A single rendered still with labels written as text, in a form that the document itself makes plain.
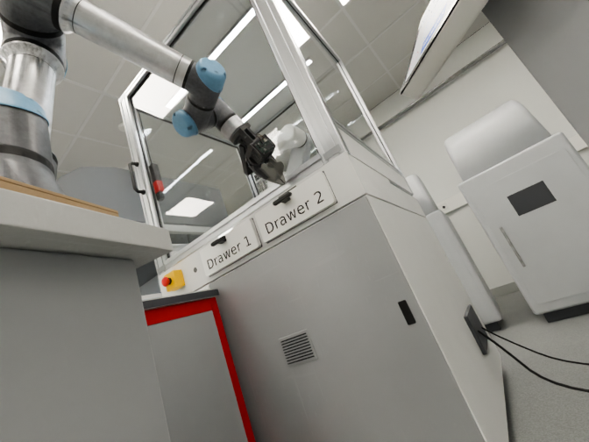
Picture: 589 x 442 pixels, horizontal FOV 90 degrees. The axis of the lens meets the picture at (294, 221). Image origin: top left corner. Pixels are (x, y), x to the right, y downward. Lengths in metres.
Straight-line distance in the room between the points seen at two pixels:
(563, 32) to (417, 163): 3.50
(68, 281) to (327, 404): 0.78
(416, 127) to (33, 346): 4.17
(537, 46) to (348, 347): 0.79
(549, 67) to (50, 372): 0.84
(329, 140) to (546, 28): 0.52
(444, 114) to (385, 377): 3.68
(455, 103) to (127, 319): 4.12
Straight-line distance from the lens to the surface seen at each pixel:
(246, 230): 1.06
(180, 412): 1.03
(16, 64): 0.93
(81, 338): 0.42
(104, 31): 0.89
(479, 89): 4.30
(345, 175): 0.90
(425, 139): 4.21
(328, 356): 0.96
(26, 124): 0.60
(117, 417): 0.44
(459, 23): 0.74
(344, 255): 0.88
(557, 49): 0.74
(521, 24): 0.78
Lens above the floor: 0.55
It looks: 17 degrees up
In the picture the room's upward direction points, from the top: 21 degrees counter-clockwise
